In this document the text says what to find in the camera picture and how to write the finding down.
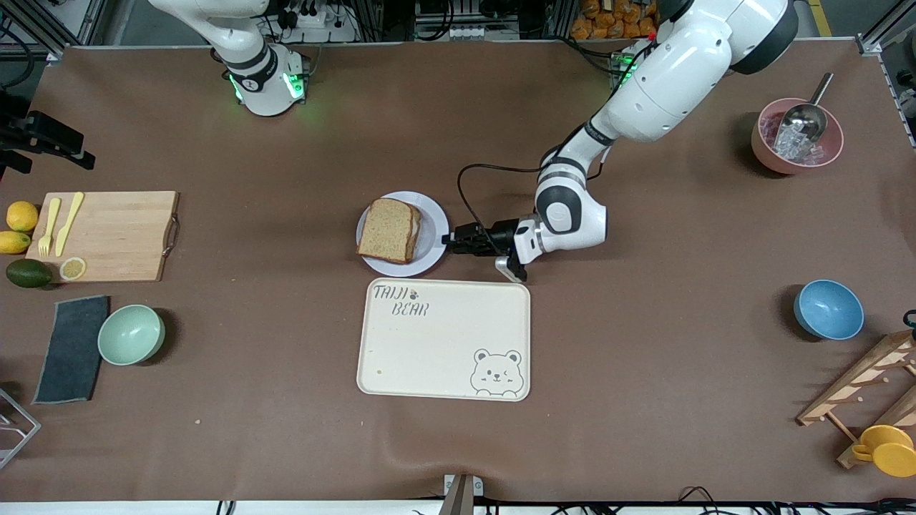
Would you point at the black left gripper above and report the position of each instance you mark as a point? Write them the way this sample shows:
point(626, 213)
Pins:
point(499, 237)

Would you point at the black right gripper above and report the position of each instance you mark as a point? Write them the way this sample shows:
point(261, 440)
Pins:
point(9, 110)

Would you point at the pale lilac round plate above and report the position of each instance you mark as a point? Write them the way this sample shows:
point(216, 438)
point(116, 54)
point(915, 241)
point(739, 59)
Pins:
point(435, 243)

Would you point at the plain brown bread slice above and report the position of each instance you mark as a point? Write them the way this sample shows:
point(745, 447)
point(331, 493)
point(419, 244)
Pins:
point(386, 230)

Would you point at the cream bear print tray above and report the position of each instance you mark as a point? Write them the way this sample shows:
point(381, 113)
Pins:
point(436, 343)

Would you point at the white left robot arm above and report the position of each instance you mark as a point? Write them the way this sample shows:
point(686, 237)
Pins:
point(673, 79)

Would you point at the fried egg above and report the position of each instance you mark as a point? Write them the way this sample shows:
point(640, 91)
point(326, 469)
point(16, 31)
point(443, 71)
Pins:
point(415, 225)

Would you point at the round yellow lemon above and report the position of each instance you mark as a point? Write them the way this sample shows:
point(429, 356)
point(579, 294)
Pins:
point(22, 216)

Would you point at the yellow plastic fork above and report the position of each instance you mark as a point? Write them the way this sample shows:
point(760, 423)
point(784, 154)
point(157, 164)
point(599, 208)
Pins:
point(50, 222)

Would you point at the yellow plastic knife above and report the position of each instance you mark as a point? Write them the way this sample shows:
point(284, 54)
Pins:
point(69, 218)

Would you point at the oval yellow lemon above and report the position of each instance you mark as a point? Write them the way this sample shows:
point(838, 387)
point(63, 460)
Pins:
point(13, 243)

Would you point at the wooden cutting board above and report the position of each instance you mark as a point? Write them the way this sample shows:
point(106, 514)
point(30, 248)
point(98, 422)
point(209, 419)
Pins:
point(114, 236)

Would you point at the lemon slice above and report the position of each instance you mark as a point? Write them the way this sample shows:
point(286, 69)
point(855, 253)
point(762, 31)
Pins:
point(73, 268)

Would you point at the green avocado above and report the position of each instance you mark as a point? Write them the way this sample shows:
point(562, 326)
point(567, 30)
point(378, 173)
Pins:
point(28, 273)

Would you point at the dark grey cloth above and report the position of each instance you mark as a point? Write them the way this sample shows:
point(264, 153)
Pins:
point(71, 350)

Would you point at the mint green bowl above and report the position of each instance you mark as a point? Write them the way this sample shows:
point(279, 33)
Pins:
point(130, 335)

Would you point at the orange pastries pile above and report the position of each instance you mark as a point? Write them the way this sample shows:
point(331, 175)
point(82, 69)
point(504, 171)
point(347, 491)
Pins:
point(615, 21)

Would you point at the white power strip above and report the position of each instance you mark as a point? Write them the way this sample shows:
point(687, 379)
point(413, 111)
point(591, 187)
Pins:
point(315, 21)

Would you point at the pink bowl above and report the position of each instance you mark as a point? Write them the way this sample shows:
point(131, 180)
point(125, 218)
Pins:
point(762, 150)

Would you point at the clear ice cubes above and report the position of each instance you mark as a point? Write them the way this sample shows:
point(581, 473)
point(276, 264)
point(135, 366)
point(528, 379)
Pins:
point(791, 146)

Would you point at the metal scoop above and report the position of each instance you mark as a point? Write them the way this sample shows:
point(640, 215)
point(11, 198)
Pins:
point(805, 121)

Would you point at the blue bowl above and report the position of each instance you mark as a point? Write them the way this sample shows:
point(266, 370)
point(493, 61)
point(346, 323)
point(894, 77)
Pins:
point(829, 309)

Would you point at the wooden rack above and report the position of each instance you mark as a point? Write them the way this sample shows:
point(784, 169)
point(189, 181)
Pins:
point(869, 375)

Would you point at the yellow cup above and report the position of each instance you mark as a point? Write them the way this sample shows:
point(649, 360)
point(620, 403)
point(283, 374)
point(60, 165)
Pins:
point(891, 452)

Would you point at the aluminium frame post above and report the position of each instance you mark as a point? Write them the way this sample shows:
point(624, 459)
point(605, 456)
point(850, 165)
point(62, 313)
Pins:
point(54, 32)
point(884, 28)

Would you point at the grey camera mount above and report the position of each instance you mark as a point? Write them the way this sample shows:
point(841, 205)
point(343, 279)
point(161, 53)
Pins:
point(459, 495)

